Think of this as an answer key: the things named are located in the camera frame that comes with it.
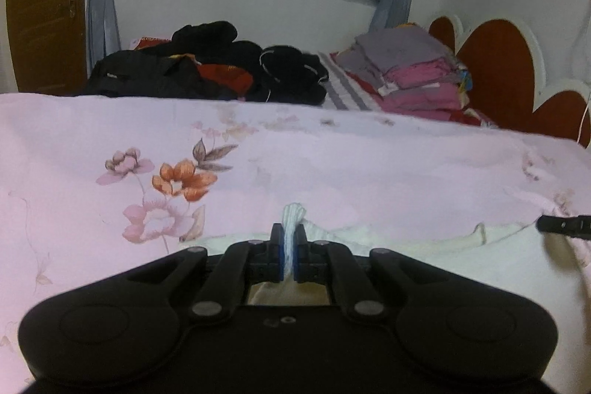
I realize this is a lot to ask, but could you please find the white knit sweater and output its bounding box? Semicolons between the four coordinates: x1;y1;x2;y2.
177;202;591;394

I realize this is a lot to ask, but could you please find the stack of folded clothes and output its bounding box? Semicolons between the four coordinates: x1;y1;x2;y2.
318;23;495;127

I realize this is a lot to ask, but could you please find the pile of dark clothes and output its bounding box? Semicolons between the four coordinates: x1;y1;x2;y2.
82;21;329;106

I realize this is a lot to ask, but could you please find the pink floral bed sheet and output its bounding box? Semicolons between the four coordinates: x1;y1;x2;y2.
1;94;590;393

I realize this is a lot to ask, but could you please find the red white scalloped headboard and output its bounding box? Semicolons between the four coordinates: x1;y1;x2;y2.
428;15;590;148

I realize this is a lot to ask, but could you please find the brown wooden door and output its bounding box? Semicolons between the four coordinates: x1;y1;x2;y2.
6;0;87;96

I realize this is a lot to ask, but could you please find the white charging cable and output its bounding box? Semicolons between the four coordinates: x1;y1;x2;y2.
576;91;591;143

